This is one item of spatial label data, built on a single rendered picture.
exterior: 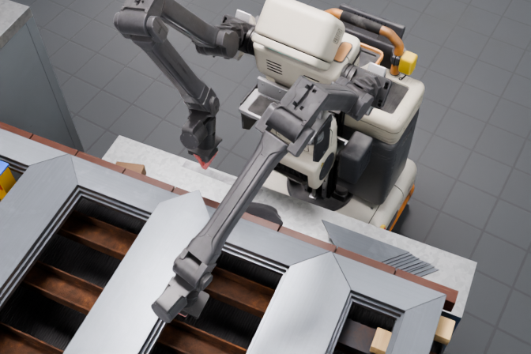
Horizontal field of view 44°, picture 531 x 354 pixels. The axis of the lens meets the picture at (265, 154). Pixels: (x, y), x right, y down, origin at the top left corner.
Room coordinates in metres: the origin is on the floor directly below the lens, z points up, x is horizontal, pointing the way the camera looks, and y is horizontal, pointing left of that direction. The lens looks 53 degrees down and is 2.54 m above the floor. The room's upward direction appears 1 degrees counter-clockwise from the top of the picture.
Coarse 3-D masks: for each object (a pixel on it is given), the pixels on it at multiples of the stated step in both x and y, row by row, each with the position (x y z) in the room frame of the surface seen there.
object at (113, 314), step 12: (96, 300) 0.80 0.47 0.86; (108, 300) 0.80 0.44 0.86; (96, 312) 0.76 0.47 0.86; (108, 312) 0.76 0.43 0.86; (120, 312) 0.76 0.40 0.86; (132, 312) 0.76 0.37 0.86; (144, 312) 0.76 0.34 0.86; (108, 324) 0.73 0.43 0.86; (120, 324) 0.73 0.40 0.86; (132, 324) 0.73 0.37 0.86; (144, 324) 0.72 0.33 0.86; (132, 336) 0.69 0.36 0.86; (144, 336) 0.69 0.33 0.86
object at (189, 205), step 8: (168, 200) 1.12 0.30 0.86; (176, 200) 1.12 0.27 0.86; (184, 200) 1.12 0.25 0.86; (192, 200) 1.12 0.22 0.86; (200, 200) 1.12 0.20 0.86; (176, 208) 1.09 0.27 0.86; (184, 208) 1.09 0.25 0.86; (192, 208) 1.09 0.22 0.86; (200, 208) 1.09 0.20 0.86; (200, 216) 1.06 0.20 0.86; (208, 216) 1.06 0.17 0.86
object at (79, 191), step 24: (24, 168) 1.26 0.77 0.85; (72, 192) 1.16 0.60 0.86; (96, 192) 1.16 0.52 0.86; (144, 216) 1.08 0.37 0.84; (48, 240) 1.01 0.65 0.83; (24, 264) 0.92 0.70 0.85; (264, 264) 0.91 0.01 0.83; (0, 288) 0.84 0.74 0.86; (384, 312) 0.76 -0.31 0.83; (336, 336) 0.69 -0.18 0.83
